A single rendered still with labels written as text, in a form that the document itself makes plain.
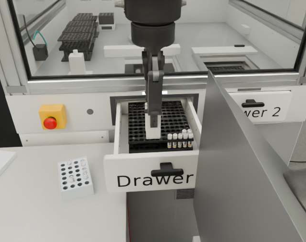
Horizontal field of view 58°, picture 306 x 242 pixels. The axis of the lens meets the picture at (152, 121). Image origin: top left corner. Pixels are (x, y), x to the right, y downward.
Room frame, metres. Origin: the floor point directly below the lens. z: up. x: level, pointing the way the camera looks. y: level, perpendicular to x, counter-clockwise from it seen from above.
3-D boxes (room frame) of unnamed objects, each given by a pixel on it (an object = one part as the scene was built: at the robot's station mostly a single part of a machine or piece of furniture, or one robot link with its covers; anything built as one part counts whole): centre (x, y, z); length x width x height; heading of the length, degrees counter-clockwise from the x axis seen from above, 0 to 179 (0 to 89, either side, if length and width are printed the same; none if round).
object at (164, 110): (0.70, -0.01, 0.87); 0.22 x 0.18 x 0.06; 4
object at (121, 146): (0.71, -0.01, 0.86); 0.40 x 0.26 x 0.06; 4
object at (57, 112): (0.76, 0.32, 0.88); 0.07 x 0.05 x 0.07; 94
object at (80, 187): (0.58, 0.22, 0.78); 0.12 x 0.08 x 0.04; 19
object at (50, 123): (0.72, 0.32, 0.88); 0.04 x 0.03 x 0.04; 94
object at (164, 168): (0.48, -0.03, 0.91); 0.07 x 0.04 x 0.01; 94
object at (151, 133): (0.47, 0.00, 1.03); 0.03 x 0.01 x 0.07; 94
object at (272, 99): (0.82, -0.32, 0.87); 0.29 x 0.02 x 0.11; 94
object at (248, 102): (0.79, -0.32, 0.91); 0.07 x 0.04 x 0.01; 94
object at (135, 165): (0.51, -0.03, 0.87); 0.29 x 0.02 x 0.11; 94
